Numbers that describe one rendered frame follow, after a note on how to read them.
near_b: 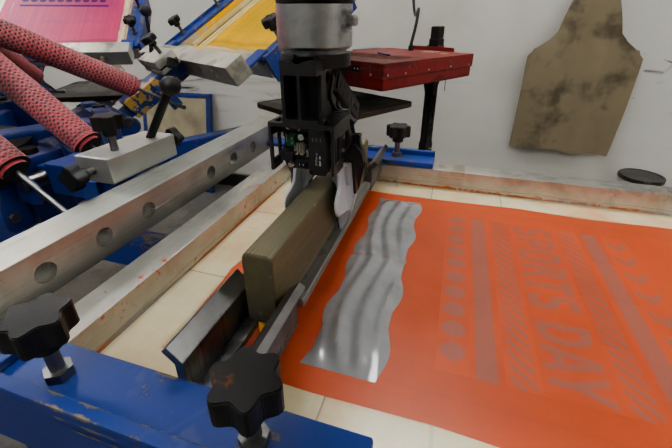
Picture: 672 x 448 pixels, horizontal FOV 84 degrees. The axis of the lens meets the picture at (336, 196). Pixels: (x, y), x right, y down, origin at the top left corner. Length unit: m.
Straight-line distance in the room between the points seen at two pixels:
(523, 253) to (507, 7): 1.96
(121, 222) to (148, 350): 0.16
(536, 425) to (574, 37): 2.19
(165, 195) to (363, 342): 0.33
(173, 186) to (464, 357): 0.42
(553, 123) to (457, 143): 0.53
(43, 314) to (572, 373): 0.42
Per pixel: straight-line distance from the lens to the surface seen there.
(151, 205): 0.54
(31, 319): 0.32
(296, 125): 0.37
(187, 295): 0.47
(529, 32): 2.42
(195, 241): 0.50
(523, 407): 0.38
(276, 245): 0.33
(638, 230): 0.71
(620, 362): 0.45
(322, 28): 0.37
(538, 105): 2.41
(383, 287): 0.44
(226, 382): 0.23
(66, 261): 0.47
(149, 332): 0.44
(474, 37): 2.40
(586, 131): 2.50
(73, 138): 0.76
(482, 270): 0.50
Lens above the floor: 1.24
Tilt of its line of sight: 26 degrees down
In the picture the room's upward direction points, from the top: straight up
